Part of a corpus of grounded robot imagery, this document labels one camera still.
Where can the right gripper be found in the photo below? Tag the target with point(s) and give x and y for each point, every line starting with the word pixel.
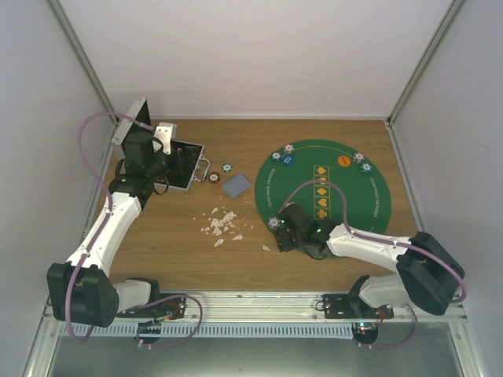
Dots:
pixel 284 243

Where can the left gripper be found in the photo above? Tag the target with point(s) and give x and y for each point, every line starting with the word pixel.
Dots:
pixel 189 160

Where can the green fifty chip stack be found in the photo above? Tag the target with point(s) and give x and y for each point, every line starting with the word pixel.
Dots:
pixel 227 167

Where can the blue small blind button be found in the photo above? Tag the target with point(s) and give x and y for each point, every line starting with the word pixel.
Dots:
pixel 288 160

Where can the orange big blind button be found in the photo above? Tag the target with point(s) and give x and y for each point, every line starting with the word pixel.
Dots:
pixel 344 161

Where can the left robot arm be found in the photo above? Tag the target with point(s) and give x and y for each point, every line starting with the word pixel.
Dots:
pixel 80 289

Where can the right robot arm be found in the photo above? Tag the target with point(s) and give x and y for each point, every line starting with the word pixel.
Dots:
pixel 422 272

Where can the aluminium poker case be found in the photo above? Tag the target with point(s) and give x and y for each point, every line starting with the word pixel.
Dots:
pixel 198 166

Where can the red hundred chip stack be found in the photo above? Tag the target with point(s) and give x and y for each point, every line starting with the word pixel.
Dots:
pixel 214 178

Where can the round green poker mat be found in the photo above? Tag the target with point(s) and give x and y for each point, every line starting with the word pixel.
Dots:
pixel 368 196

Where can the blue playing card deck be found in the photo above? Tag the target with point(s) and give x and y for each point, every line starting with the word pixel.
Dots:
pixel 236 185

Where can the white debris pile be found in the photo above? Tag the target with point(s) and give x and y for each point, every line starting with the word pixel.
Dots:
pixel 238 227

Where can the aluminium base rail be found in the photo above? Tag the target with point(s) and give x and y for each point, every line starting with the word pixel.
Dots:
pixel 253 315

